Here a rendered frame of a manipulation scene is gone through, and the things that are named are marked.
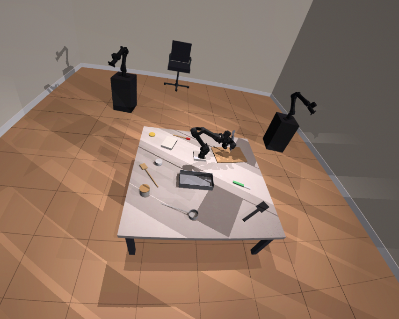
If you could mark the light wooden board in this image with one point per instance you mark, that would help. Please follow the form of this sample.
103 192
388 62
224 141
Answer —
225 156

